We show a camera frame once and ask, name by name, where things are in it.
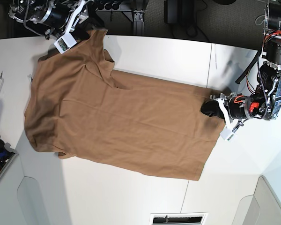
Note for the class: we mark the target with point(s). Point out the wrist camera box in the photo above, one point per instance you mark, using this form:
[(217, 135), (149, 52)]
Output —
[(227, 134), (65, 42)]

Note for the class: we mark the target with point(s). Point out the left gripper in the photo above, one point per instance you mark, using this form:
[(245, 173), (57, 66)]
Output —
[(235, 108)]

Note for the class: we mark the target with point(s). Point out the black power adapter brick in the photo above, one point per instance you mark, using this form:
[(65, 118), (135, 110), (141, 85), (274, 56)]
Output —
[(171, 11)]

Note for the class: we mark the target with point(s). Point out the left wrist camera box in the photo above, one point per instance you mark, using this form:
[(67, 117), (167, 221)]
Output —
[(227, 134)]

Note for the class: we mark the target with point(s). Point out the tan brown t-shirt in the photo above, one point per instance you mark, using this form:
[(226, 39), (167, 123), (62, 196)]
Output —
[(80, 106)]

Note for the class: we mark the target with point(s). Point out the aluminium frame post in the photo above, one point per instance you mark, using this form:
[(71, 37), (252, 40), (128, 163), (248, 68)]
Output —
[(138, 23)]

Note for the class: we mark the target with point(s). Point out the white table vent grille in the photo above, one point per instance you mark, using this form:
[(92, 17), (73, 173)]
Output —
[(178, 218)]

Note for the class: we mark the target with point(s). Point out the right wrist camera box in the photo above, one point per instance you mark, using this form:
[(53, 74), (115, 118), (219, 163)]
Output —
[(65, 42)]

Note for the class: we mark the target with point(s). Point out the grey left table panel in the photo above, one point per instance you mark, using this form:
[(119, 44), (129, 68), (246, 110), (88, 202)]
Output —
[(33, 193)]

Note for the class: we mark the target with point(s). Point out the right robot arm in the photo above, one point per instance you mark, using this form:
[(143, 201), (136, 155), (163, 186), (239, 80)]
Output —
[(30, 12)]

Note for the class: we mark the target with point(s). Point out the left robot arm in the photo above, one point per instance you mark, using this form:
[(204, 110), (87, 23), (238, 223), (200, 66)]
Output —
[(263, 80)]

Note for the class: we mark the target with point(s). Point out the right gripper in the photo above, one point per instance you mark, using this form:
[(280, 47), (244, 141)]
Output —
[(69, 16)]

